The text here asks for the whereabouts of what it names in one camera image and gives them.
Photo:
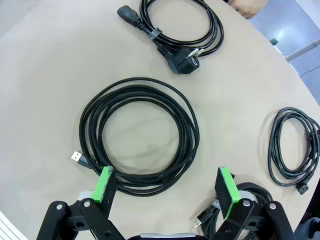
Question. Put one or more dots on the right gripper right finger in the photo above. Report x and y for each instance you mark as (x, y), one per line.
(225, 195)

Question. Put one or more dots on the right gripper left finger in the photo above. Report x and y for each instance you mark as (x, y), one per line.
(103, 192)

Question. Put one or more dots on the person's left hand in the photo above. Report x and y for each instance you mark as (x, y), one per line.
(247, 7)

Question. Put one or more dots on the grey metal pole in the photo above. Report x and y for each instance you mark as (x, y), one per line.
(303, 49)

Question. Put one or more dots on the aluminium profile rail frame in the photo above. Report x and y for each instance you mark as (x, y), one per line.
(7, 230)

